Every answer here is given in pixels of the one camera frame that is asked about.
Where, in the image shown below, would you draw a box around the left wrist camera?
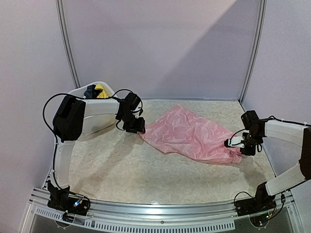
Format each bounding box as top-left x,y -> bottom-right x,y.
125,92 -> 141,111

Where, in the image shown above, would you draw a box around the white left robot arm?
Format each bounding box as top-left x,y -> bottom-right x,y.
49,93 -> 145,189

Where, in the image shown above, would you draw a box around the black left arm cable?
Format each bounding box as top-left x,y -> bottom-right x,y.
42,89 -> 144,175

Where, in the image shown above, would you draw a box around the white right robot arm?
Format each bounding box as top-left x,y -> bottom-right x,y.
240,110 -> 311,212

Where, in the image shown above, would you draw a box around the dark blue garment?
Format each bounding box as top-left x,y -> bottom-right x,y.
84,84 -> 98,99

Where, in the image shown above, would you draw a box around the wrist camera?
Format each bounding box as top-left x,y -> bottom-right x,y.
125,92 -> 141,111
224,136 -> 245,148

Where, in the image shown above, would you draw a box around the white plastic laundry basket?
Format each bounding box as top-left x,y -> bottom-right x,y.
69,81 -> 122,136

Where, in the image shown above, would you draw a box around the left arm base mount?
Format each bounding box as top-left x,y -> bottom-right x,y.
47,181 -> 91,216

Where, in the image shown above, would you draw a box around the aluminium frame post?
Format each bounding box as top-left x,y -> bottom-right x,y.
238,0 -> 267,105
55,0 -> 81,88

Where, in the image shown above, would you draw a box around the yellow garment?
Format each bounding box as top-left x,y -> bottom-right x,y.
94,83 -> 108,99

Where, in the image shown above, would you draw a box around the left aluminium frame post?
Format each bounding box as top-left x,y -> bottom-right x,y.
55,0 -> 81,88

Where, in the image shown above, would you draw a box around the aluminium front rail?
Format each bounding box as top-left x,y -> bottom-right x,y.
20,188 -> 303,233

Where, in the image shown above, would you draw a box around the right aluminium frame post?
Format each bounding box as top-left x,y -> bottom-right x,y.
238,0 -> 267,105

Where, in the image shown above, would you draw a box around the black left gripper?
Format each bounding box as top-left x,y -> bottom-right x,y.
119,112 -> 145,133

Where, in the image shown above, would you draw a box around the pink patterned shorts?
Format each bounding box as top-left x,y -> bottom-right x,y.
140,104 -> 242,164

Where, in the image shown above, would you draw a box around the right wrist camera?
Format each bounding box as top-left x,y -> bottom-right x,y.
224,136 -> 245,148

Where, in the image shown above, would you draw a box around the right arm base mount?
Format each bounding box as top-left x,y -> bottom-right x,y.
234,196 -> 276,216

